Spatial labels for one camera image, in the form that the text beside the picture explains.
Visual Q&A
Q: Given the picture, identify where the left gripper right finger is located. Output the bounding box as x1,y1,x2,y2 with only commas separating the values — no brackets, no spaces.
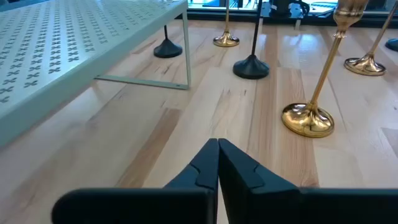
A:
218,138,398,224

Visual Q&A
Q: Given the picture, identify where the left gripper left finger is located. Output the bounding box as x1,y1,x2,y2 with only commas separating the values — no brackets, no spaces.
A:
51,138,220,224

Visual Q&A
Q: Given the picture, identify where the gold brass candlestick holder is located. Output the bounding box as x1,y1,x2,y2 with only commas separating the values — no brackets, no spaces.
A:
213,0,240,48
343,1,398,77
281,0,369,139

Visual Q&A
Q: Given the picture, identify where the pale green perforated metal riser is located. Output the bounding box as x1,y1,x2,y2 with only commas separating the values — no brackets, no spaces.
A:
0,0,191,147

